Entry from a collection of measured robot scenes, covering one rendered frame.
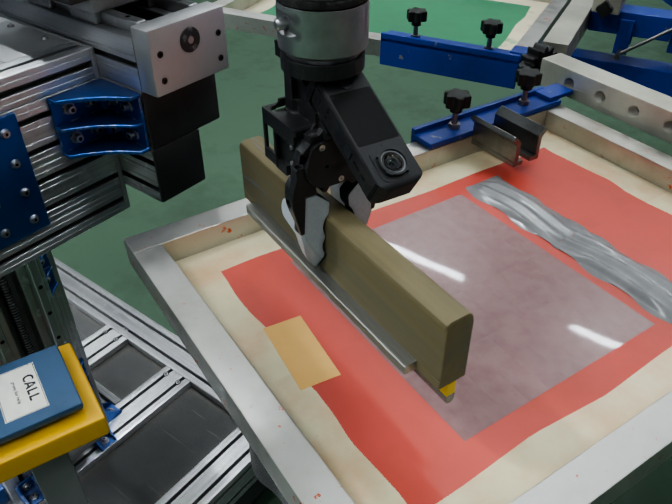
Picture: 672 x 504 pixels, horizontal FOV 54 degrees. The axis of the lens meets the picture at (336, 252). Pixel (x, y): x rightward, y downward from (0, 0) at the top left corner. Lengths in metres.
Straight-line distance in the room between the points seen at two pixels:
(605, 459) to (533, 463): 0.07
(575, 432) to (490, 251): 0.30
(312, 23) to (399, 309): 0.24
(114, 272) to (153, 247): 1.62
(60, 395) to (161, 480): 0.87
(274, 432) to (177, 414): 1.06
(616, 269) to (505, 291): 0.16
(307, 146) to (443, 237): 0.40
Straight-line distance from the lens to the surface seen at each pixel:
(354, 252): 0.59
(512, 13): 1.84
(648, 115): 1.20
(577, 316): 0.84
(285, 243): 0.70
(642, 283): 0.91
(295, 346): 0.76
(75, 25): 1.03
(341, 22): 0.53
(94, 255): 2.59
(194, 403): 1.70
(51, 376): 0.77
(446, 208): 0.99
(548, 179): 1.09
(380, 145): 0.53
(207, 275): 0.86
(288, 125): 0.59
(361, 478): 0.65
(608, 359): 0.80
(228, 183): 2.89
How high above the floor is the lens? 1.50
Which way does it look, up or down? 38 degrees down
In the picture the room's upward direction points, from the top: straight up
